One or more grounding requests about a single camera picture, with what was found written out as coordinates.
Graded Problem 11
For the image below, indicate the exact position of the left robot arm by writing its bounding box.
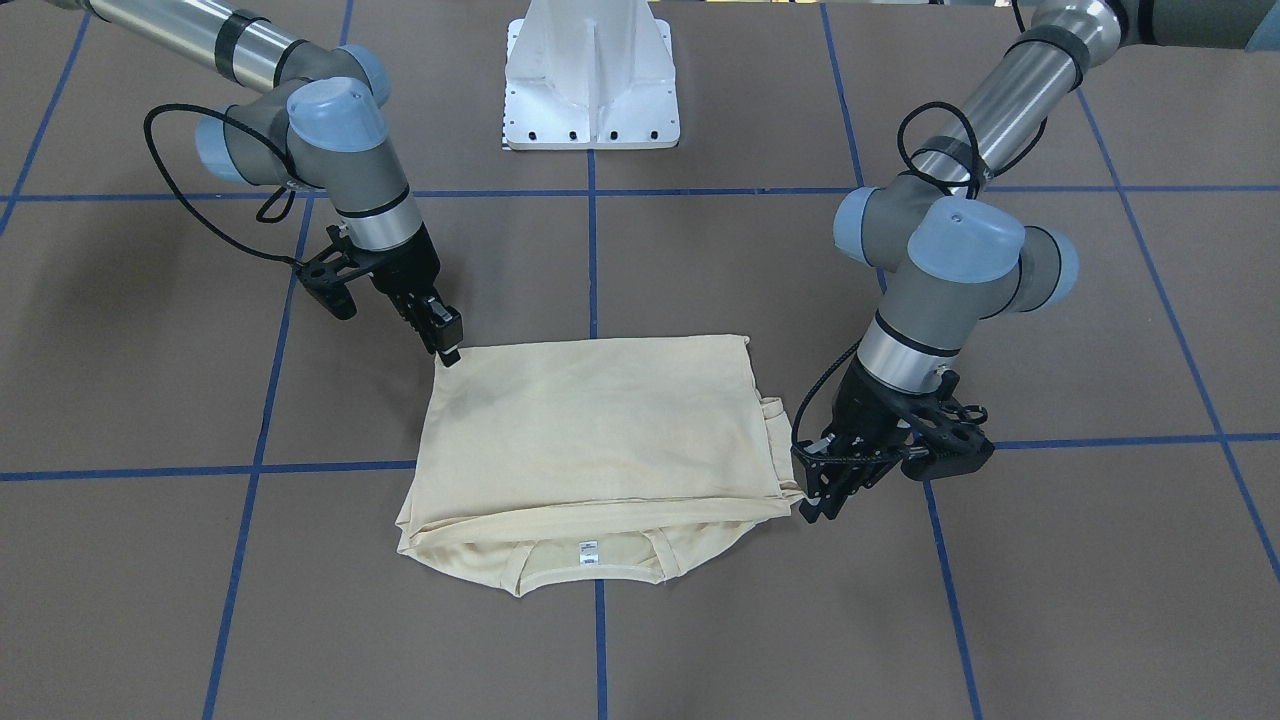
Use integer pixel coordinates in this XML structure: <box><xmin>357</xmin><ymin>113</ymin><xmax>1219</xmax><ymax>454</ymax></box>
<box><xmin>791</xmin><ymin>1</ymin><xmax>1277</xmax><ymax>523</ymax></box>

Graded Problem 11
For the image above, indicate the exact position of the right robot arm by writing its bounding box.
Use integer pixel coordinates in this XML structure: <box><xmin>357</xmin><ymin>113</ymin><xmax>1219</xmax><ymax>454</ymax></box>
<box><xmin>68</xmin><ymin>1</ymin><xmax>465</xmax><ymax>366</ymax></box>

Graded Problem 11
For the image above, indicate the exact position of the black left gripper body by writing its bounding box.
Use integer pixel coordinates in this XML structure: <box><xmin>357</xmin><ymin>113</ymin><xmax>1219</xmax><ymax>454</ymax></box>
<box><xmin>792</xmin><ymin>355</ymin><xmax>931</xmax><ymax>500</ymax></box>

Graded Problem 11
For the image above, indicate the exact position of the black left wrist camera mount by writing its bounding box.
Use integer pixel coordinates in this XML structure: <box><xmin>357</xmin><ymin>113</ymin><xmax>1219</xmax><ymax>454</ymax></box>
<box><xmin>901</xmin><ymin>369</ymin><xmax>995</xmax><ymax>482</ymax></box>

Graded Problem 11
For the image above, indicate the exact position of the beige long-sleeve printed shirt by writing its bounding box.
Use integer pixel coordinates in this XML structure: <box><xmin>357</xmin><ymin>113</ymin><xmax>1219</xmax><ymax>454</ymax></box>
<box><xmin>396</xmin><ymin>334</ymin><xmax>803</xmax><ymax>597</ymax></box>

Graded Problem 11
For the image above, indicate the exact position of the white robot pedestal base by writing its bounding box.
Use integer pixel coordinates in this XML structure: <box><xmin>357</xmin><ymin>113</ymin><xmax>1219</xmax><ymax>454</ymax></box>
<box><xmin>502</xmin><ymin>1</ymin><xmax>682</xmax><ymax>151</ymax></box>

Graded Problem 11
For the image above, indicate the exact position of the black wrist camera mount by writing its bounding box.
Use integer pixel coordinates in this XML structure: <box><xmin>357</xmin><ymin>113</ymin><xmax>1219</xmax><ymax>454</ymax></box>
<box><xmin>901</xmin><ymin>369</ymin><xmax>995</xmax><ymax>482</ymax></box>
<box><xmin>293</xmin><ymin>225</ymin><xmax>390</xmax><ymax>322</ymax></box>

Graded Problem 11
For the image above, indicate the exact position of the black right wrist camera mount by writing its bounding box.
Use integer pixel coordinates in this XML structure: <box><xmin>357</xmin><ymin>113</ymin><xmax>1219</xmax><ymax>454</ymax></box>
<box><xmin>293</xmin><ymin>225</ymin><xmax>390</xmax><ymax>322</ymax></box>

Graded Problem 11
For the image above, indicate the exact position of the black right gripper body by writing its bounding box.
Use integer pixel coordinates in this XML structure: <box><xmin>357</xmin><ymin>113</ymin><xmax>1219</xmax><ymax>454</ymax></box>
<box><xmin>372</xmin><ymin>225</ymin><xmax>465</xmax><ymax>354</ymax></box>

